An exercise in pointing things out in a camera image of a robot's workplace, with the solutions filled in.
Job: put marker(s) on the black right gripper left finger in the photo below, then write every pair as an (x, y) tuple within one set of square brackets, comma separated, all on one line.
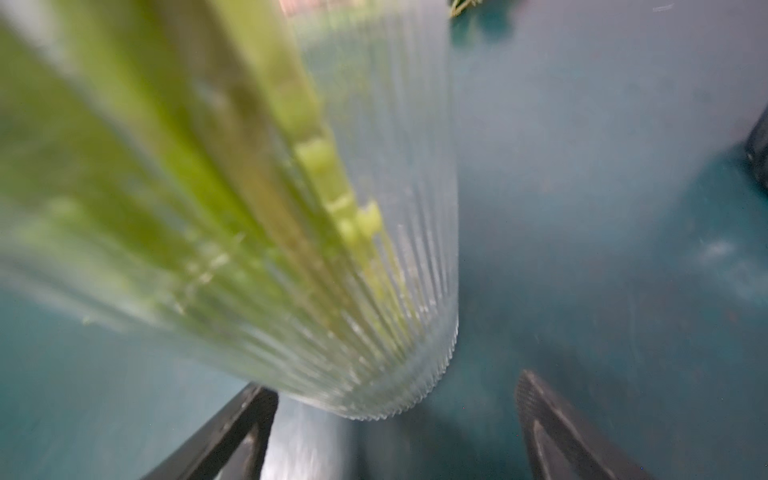
[(232, 444)]

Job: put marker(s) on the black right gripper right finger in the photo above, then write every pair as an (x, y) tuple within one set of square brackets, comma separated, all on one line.
[(561, 443)]

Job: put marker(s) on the clear glass vase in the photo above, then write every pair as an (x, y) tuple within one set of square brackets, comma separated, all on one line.
[(268, 186)]

